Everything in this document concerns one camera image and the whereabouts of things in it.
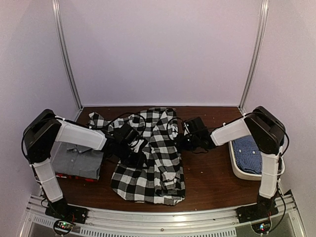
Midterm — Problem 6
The aluminium frame post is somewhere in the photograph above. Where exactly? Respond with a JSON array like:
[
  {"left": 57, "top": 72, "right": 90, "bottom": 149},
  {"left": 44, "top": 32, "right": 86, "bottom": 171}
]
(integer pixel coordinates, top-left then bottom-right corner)
[
  {"left": 238, "top": 0, "right": 269, "bottom": 114},
  {"left": 51, "top": 0, "right": 83, "bottom": 111}
]

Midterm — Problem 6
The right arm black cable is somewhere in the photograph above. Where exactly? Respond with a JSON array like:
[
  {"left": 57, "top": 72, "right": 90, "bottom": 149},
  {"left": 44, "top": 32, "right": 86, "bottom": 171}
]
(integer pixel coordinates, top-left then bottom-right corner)
[{"left": 165, "top": 118, "right": 186, "bottom": 144}]

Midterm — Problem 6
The blue checked shirt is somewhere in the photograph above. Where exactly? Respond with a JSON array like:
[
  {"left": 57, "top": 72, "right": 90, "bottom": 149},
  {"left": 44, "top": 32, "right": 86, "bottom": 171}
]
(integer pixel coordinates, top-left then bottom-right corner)
[{"left": 232, "top": 135, "right": 262, "bottom": 175}]

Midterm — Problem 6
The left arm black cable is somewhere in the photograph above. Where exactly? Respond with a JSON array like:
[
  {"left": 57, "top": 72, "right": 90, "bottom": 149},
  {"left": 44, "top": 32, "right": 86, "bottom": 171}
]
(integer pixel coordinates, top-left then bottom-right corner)
[{"left": 21, "top": 112, "right": 146, "bottom": 163}]

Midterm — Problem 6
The white plastic basket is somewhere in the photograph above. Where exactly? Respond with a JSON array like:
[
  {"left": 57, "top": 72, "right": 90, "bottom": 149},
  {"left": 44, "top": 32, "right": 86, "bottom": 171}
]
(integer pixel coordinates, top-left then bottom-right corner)
[{"left": 228, "top": 135, "right": 262, "bottom": 181}]

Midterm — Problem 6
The black white checked shirt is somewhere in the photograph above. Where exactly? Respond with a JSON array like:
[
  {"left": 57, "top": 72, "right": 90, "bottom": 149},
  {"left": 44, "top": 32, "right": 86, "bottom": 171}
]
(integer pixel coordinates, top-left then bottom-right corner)
[{"left": 88, "top": 108, "right": 186, "bottom": 206}]

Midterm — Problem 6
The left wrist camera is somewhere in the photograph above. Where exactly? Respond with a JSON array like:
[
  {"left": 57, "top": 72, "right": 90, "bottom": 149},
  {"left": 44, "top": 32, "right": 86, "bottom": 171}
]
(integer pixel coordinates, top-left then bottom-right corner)
[{"left": 130, "top": 139, "right": 147, "bottom": 153}]

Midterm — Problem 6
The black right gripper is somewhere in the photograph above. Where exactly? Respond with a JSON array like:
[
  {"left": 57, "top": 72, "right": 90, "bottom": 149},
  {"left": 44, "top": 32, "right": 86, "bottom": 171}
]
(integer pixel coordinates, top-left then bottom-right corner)
[{"left": 173, "top": 132, "right": 200, "bottom": 151}]

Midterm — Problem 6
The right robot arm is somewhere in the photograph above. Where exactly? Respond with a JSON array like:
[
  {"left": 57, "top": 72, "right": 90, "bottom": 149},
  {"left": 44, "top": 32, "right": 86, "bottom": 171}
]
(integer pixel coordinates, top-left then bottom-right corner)
[{"left": 175, "top": 106, "right": 288, "bottom": 218}]

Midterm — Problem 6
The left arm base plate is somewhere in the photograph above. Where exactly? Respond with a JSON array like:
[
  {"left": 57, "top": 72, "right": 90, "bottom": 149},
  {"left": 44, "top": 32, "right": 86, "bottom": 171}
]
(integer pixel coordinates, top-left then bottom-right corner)
[{"left": 45, "top": 202, "right": 88, "bottom": 224}]

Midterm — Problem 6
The folded red plaid shirt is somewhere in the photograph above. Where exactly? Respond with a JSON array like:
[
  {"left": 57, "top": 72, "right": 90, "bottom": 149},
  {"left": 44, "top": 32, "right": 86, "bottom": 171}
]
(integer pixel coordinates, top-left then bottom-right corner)
[{"left": 56, "top": 173, "right": 99, "bottom": 183}]

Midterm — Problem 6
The right aluminium frame post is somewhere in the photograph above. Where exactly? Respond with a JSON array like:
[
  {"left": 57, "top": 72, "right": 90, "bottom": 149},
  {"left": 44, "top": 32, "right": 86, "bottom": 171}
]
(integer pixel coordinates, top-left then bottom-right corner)
[{"left": 238, "top": 0, "right": 269, "bottom": 114}]

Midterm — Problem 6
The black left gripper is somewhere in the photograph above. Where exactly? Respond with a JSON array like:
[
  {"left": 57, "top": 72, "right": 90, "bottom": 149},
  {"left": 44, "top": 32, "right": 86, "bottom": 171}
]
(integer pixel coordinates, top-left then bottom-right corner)
[{"left": 116, "top": 144, "right": 149, "bottom": 170}]

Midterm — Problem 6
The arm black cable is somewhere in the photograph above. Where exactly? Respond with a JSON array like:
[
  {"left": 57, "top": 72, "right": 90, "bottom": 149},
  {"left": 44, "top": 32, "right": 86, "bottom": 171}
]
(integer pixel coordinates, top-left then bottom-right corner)
[
  {"left": 21, "top": 112, "right": 146, "bottom": 163},
  {"left": 165, "top": 118, "right": 186, "bottom": 144}
]

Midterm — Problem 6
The left aluminium frame post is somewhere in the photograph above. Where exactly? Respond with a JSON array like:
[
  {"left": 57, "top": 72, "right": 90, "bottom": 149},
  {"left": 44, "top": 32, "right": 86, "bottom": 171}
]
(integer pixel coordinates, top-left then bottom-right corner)
[{"left": 51, "top": 0, "right": 83, "bottom": 111}]

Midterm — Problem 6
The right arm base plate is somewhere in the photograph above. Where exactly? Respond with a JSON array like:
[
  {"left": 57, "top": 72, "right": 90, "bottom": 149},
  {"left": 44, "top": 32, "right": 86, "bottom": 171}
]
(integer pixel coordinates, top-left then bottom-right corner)
[{"left": 236, "top": 196, "right": 278, "bottom": 223}]

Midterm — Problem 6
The folded grey shirt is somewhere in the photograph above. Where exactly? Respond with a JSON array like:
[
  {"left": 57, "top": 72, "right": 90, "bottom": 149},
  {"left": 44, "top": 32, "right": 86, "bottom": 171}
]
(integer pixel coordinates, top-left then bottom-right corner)
[{"left": 52, "top": 143, "right": 103, "bottom": 179}]

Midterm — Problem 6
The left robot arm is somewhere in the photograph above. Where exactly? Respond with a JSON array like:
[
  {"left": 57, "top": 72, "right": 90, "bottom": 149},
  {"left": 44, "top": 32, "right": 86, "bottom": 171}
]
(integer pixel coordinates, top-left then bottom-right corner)
[{"left": 21, "top": 109, "right": 147, "bottom": 219}]

